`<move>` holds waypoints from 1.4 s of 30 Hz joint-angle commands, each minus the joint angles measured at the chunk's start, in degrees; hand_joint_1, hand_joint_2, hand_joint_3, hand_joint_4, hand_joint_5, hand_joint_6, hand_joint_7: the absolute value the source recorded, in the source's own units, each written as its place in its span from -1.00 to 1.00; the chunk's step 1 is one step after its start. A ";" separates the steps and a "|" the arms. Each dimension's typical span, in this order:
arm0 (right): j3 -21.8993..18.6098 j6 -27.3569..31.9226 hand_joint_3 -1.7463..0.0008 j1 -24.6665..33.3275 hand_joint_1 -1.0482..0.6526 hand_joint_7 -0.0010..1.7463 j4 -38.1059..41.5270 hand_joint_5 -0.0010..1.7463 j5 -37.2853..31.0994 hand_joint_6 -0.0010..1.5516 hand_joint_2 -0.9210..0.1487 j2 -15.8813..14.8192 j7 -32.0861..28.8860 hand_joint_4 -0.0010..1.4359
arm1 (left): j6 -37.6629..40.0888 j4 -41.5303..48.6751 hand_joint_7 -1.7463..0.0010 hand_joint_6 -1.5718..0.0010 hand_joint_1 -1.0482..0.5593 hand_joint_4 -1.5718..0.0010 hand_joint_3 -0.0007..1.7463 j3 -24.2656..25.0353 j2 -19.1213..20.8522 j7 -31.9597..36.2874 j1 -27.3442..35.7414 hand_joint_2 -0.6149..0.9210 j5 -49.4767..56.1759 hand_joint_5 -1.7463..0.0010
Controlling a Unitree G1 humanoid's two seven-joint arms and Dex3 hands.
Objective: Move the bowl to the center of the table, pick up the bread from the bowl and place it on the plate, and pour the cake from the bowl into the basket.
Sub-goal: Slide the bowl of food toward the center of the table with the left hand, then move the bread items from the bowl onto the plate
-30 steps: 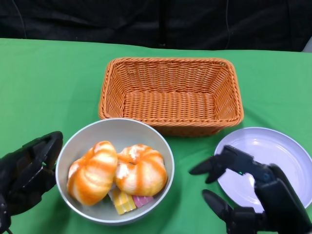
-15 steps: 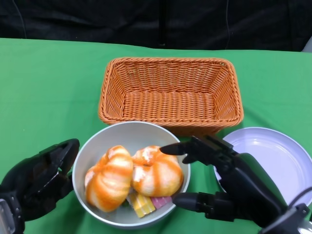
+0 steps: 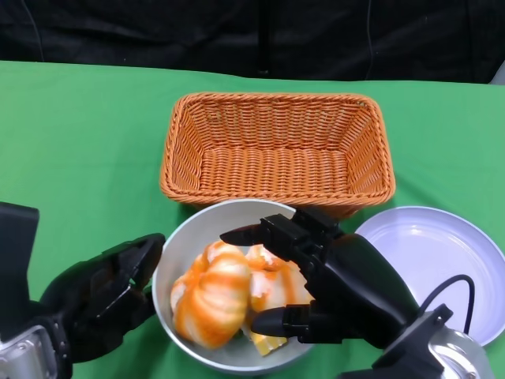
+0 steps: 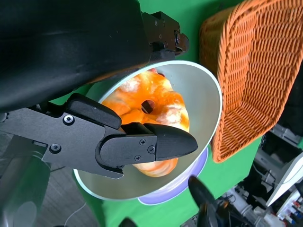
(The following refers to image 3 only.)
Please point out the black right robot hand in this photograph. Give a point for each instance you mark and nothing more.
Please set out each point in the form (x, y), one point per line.
(355, 284)

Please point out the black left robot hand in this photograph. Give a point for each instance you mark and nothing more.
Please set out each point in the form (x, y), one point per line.
(98, 296)

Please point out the yellow striped cake slice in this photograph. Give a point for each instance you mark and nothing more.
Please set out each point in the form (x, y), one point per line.
(270, 343)

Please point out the long croissant bread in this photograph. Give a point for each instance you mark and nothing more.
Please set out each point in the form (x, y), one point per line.
(213, 300)

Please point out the pale grey-green bowl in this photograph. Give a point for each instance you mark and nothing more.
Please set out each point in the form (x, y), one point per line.
(213, 221)

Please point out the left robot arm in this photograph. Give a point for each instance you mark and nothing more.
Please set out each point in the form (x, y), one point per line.
(23, 347)

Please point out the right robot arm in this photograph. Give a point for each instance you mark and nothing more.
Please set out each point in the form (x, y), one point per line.
(453, 355)

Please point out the lavender round plate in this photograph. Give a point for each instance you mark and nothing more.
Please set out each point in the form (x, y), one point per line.
(434, 245)

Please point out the orange wicker basket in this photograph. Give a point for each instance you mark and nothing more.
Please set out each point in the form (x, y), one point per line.
(276, 173)

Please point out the green tablecloth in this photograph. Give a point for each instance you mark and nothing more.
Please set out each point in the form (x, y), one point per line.
(79, 138)

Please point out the black backdrop curtain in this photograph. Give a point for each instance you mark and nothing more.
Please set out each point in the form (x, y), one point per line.
(158, 31)

